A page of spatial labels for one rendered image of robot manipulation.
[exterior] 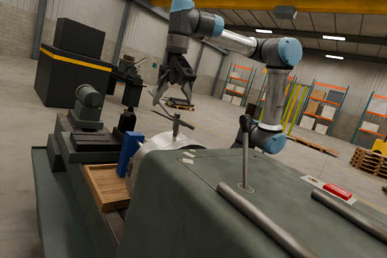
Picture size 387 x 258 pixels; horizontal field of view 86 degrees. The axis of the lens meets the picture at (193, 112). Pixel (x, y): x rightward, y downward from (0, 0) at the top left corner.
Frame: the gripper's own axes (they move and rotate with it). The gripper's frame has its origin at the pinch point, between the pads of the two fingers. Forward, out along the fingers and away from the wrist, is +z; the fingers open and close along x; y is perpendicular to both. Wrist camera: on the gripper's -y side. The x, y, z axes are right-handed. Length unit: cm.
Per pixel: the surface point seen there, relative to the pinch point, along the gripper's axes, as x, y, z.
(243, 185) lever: 3.7, -38.8, 6.2
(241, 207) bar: 11.7, -44.8, 4.0
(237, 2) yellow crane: -854, 859, -330
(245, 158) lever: 1.7, -36.2, 1.4
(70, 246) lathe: 30, 26, 76
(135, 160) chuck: 13.5, -2.6, 18.0
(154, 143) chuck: 7.7, -3.2, 12.1
